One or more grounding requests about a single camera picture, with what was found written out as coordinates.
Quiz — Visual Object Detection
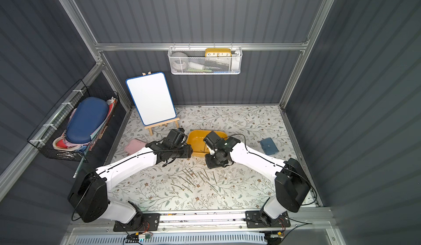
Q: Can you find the yellow plastic storage box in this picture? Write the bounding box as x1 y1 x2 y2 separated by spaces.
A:
187 130 211 157

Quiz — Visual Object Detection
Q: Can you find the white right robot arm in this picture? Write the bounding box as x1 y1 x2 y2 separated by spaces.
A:
203 131 312 224

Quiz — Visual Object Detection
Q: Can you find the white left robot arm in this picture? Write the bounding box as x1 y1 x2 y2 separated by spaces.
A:
68 128 193 229

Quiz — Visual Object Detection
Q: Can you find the wooden easel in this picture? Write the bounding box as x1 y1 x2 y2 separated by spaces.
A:
141 72 179 135

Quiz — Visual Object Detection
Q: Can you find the pink phone case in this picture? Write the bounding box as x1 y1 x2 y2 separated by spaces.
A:
125 139 146 155

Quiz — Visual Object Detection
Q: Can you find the blue oval case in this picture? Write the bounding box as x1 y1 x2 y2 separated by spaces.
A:
65 97 109 144

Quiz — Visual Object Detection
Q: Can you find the yellow clock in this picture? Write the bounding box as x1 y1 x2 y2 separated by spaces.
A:
205 48 232 57

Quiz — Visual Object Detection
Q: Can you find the white board with blue frame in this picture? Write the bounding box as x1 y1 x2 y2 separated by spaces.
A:
126 72 177 126

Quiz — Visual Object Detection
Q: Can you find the white wire wall basket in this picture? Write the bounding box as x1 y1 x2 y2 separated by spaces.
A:
168 46 243 75

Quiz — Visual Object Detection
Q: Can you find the black wire side basket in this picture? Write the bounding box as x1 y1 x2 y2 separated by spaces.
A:
27 80 120 162

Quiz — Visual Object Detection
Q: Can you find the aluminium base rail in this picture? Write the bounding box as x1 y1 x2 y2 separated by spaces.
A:
67 208 333 232

